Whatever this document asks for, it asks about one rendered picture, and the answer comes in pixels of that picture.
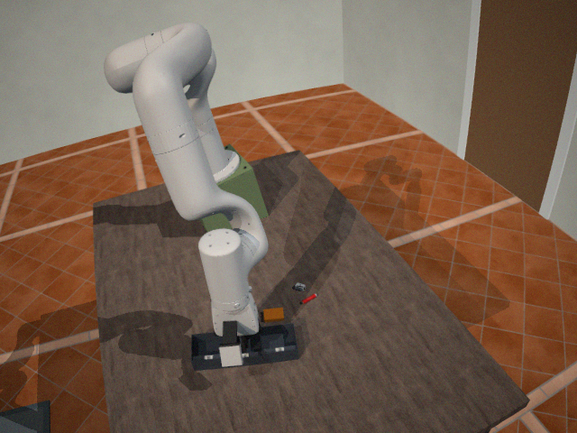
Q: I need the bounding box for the orange flat block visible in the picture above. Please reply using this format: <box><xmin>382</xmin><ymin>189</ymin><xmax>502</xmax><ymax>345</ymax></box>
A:
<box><xmin>263</xmin><ymin>308</ymin><xmax>284</xmax><ymax>323</ymax></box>

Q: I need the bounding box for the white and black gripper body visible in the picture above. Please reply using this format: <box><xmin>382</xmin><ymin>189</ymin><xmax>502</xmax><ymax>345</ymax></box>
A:
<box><xmin>211</xmin><ymin>292</ymin><xmax>259</xmax><ymax>336</ymax></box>

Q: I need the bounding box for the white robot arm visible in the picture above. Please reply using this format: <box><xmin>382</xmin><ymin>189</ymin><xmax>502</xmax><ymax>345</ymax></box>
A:
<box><xmin>104</xmin><ymin>23</ymin><xmax>269</xmax><ymax>311</ymax></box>

